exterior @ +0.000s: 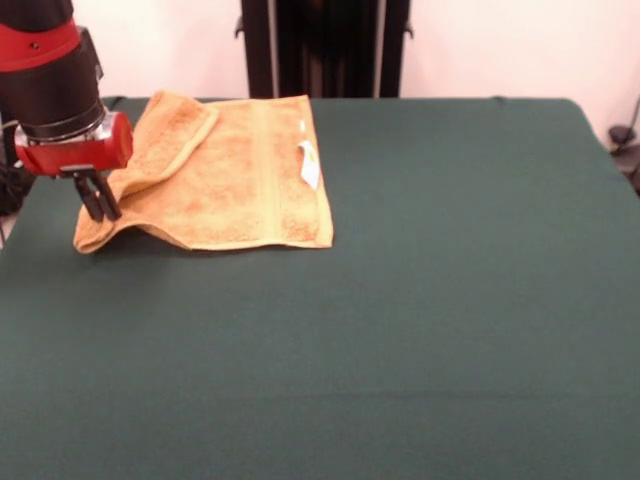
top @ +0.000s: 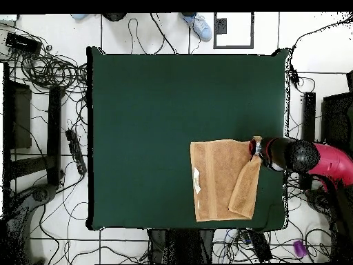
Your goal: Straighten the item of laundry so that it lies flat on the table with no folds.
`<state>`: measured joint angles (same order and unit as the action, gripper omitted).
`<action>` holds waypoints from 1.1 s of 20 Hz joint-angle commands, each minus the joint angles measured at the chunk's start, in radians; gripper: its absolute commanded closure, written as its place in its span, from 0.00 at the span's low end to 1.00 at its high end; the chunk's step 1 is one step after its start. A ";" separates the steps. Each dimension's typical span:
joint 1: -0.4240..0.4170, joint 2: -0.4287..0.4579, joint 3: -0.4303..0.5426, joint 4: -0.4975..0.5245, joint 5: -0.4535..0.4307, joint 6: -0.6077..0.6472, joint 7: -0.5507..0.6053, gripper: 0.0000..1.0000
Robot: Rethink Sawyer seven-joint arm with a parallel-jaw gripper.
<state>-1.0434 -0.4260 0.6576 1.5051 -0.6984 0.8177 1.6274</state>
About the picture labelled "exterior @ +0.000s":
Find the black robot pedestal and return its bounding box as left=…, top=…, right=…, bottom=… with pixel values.
left=234, top=0, right=416, bottom=100

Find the black plug adapter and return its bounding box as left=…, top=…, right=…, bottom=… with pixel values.
left=608, top=125, right=637, bottom=151

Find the dark green tablecloth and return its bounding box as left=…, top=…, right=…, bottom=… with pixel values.
left=0, top=96, right=640, bottom=480

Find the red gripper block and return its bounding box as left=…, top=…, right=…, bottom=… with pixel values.
left=13, top=110, right=135, bottom=223

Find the tan terry towel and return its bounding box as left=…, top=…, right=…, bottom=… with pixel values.
left=73, top=88, right=335, bottom=255

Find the black cable tangle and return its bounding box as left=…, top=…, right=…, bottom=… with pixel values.
left=0, top=159, right=34, bottom=217

